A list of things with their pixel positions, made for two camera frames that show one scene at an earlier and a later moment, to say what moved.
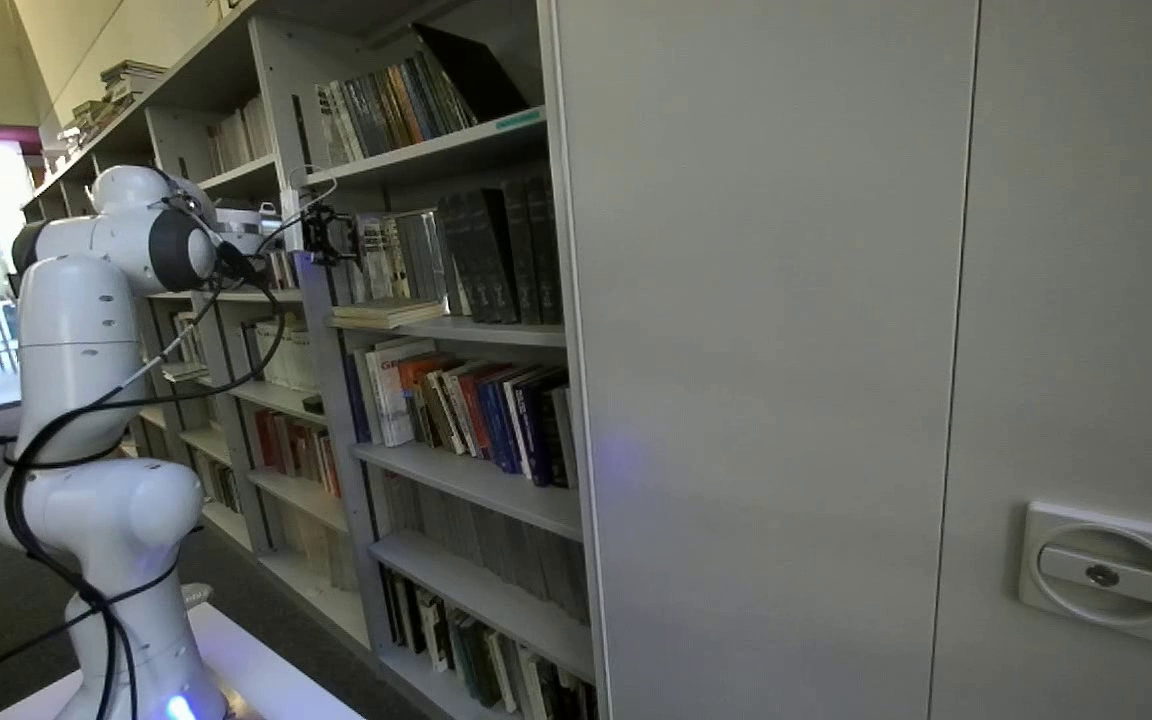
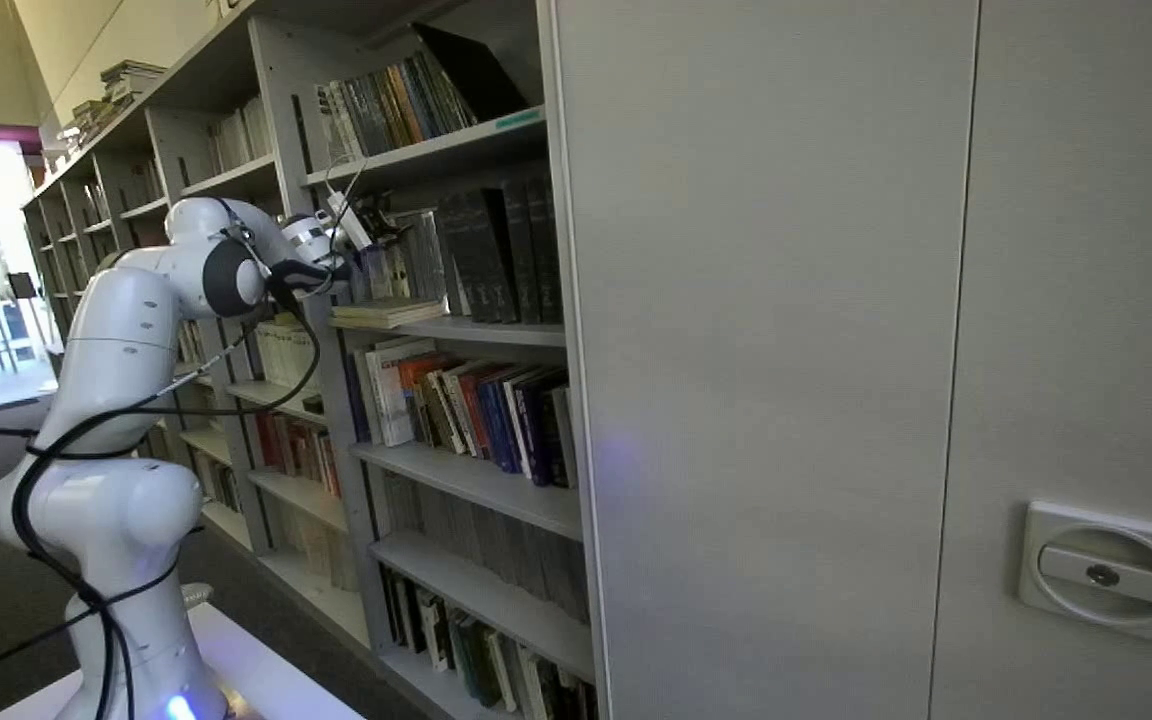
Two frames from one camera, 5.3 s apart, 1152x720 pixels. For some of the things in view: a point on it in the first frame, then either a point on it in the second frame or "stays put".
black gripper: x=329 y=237 to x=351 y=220
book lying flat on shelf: x=368 y=318 stays put
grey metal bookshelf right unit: x=443 y=347 stays put
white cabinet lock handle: x=1106 y=575 stays put
